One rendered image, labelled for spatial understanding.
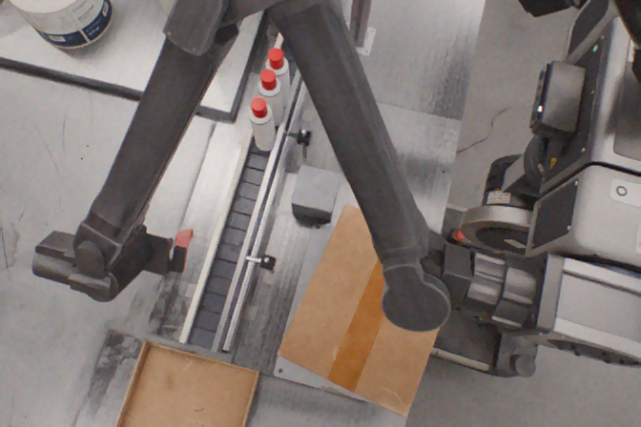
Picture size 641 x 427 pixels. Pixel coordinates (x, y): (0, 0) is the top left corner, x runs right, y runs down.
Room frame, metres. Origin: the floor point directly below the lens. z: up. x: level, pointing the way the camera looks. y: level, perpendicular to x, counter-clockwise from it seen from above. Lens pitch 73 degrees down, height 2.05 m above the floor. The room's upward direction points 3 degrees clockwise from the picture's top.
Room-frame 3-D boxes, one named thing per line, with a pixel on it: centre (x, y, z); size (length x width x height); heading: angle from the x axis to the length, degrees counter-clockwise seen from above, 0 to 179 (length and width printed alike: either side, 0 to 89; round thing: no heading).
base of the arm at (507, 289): (0.08, -0.21, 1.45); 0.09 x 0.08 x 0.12; 166
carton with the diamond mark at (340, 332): (0.09, -0.11, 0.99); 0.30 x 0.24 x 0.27; 158
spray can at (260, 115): (0.49, 0.13, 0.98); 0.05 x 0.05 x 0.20
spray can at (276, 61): (0.60, 0.11, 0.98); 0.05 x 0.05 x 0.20
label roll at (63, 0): (0.82, 0.66, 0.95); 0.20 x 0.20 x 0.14
